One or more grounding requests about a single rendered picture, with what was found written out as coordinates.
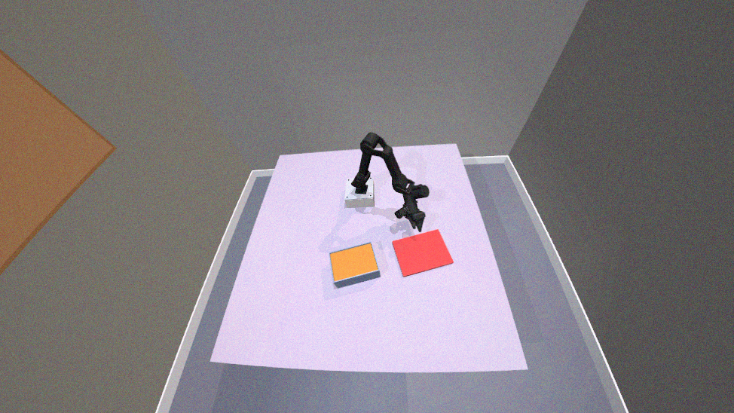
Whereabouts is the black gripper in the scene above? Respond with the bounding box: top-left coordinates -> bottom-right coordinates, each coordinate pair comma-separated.
404,199 -> 426,233

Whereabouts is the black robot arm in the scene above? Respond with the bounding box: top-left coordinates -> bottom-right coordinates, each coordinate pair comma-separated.
351,133 -> 429,219

